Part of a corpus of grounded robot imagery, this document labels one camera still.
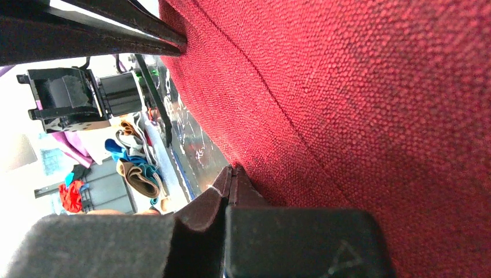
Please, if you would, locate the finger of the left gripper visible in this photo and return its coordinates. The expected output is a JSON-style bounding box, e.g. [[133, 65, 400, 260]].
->
[[1, 12, 182, 66], [61, 0, 187, 47]]

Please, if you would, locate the red cloth napkin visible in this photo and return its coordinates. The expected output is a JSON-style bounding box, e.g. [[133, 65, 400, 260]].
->
[[159, 1, 490, 277]]

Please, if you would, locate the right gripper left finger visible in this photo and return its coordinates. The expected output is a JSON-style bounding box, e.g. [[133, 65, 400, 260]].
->
[[6, 166, 233, 277]]

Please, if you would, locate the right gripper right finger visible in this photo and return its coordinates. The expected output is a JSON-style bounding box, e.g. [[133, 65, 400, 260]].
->
[[224, 167, 395, 277]]

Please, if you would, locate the pile of coloured cloths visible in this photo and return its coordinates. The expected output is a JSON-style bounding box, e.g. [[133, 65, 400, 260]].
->
[[58, 114, 171, 213]]

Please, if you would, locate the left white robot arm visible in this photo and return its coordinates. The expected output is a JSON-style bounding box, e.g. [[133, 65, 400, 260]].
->
[[1, 1, 187, 134]]

